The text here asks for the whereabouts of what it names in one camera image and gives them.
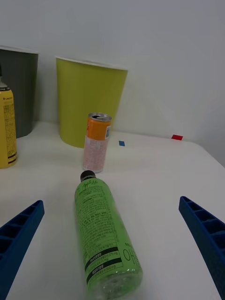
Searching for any yellow-green plastic bin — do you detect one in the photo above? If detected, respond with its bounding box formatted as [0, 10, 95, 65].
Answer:
[55, 56, 128, 149]

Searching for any yellow label plastic bottle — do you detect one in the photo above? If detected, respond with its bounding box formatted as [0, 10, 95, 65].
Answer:
[0, 64, 18, 169]

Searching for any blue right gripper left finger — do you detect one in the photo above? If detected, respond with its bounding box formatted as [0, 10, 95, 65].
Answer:
[0, 200, 45, 300]

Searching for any grey plastic bin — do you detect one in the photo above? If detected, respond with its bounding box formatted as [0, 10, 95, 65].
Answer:
[0, 45, 39, 139]

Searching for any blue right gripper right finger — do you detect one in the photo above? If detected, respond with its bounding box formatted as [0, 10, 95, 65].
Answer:
[178, 195, 225, 300]

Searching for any green label plastic bottle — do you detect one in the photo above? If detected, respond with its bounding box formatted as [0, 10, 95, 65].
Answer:
[74, 170, 143, 300]

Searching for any orange and pink drink can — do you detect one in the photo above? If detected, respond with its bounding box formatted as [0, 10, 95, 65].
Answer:
[82, 112, 113, 174]

